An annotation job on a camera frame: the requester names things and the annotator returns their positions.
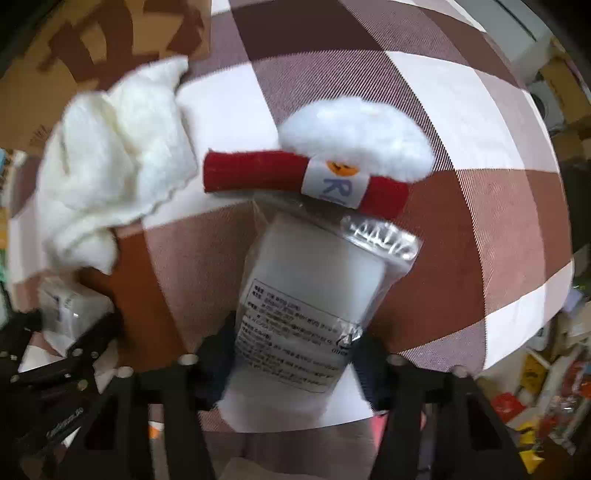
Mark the clear packet of white pads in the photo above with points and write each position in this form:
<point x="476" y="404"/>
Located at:
<point x="304" y="295"/>

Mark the brown white checkered tablecloth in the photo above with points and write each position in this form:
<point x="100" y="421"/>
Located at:
<point x="461" y="207"/>

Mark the grey plastic stool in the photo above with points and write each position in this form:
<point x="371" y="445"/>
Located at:
<point x="548" y="105"/>

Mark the brown cardboard box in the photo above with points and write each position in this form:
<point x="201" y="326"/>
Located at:
<point x="27" y="92"/>

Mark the white fluffy towel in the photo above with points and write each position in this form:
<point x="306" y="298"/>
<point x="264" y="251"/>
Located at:
<point x="115" y="152"/>

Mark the small white box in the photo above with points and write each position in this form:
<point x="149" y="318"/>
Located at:
<point x="76" y="314"/>

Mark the light grey garment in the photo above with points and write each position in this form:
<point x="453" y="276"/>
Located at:
<point x="300" y="450"/>

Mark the white red snowman plush sock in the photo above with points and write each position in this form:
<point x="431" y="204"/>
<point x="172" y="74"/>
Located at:
<point x="360" y="134"/>

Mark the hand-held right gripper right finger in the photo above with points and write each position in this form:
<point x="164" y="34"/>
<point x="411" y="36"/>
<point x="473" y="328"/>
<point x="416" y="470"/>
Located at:
<point x="369" y="374"/>

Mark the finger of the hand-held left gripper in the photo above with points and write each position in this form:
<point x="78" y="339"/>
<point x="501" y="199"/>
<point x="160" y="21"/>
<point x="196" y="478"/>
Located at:
<point x="94" y="337"/>
<point x="14" y="337"/>

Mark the large brown cardboard carton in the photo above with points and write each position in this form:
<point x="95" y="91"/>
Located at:
<point x="561" y="64"/>

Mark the pile of colourful packages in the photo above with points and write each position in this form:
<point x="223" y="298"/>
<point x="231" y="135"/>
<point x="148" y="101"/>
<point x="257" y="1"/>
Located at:
<point x="545" y="392"/>

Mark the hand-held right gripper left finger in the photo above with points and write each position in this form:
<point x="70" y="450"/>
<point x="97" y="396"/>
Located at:
<point x="213" y="369"/>

